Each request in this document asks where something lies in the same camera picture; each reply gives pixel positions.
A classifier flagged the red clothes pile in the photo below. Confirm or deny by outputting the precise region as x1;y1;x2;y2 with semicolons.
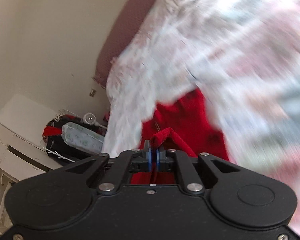
42;114;76;142

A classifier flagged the floral fleece blanket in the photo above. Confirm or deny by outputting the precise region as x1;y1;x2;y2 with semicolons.
103;0;300;235

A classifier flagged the light blue patterned storage bag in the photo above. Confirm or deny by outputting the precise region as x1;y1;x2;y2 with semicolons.
61;122;104;154

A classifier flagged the red shirt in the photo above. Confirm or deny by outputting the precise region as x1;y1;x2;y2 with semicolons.
130;87;231;185

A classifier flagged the wall socket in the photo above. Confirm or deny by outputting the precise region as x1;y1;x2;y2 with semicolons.
89;89;96;97

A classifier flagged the white drawer cabinet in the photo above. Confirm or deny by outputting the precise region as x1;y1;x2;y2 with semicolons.
0;94;60;235

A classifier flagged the mauve quilted bedspread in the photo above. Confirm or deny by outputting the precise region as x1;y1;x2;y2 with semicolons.
93;0;155;88

